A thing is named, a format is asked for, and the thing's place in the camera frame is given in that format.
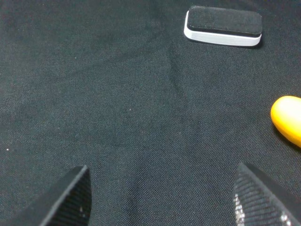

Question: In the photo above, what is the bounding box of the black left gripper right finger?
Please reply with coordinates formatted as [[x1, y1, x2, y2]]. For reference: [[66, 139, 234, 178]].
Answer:
[[233, 163, 301, 226]]

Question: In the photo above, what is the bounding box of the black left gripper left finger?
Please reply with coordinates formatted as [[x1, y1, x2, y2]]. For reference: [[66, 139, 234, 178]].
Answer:
[[4, 165, 91, 226]]

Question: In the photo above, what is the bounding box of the yellow mango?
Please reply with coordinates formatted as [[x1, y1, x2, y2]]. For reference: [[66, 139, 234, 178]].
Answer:
[[270, 96, 301, 147]]

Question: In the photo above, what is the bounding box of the black and white eraser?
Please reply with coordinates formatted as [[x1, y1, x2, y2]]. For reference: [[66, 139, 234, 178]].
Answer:
[[183, 6, 262, 47]]

